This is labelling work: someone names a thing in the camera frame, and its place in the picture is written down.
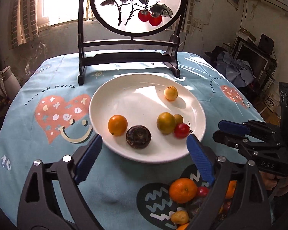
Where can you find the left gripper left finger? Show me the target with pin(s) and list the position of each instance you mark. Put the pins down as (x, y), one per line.
(38, 207)

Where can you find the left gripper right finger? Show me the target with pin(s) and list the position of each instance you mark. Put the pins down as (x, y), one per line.
(250, 208)

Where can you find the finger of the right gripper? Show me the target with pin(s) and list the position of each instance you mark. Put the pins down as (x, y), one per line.
(232, 127)
(232, 140)

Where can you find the small red cherry tomato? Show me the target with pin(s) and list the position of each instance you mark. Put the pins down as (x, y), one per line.
(202, 192)

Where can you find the large orange mandarin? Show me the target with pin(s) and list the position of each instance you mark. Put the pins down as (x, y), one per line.
(182, 190)

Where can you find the greenish yellow tangerine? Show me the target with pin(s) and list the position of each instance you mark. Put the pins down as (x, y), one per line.
(166, 123)

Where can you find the yellow spotted round fruit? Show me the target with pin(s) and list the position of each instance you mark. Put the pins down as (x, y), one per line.
(170, 93)

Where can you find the large dark purple mangosteen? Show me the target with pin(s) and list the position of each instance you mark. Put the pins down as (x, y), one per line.
(138, 137)

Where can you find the dark red apple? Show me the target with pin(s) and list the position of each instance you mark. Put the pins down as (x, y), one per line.
(226, 206)

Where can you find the small yellow kumquat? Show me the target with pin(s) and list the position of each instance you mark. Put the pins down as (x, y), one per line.
(179, 118)

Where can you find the person's right hand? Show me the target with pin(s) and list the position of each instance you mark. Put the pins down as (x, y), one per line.
(270, 181)

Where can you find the white plastic bucket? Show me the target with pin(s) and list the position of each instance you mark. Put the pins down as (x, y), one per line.
(272, 98)

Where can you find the pile of blue-grey clothes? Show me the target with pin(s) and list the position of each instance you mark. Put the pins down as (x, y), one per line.
(238, 72)

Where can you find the dark mangosteen middle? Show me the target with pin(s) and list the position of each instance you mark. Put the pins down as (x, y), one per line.
(193, 207)

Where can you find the black metal rack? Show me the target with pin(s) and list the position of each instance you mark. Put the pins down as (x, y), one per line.
(263, 65)

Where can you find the right checked curtain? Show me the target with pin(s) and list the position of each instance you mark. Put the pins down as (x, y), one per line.
(187, 22)

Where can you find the checked curtain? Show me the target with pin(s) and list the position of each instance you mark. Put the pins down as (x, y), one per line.
(187, 22)
(23, 22)

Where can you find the round painted screen on stand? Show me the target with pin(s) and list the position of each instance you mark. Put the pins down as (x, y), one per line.
(140, 22)

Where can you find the left checked curtain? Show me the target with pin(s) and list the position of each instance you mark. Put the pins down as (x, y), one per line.
(23, 22)

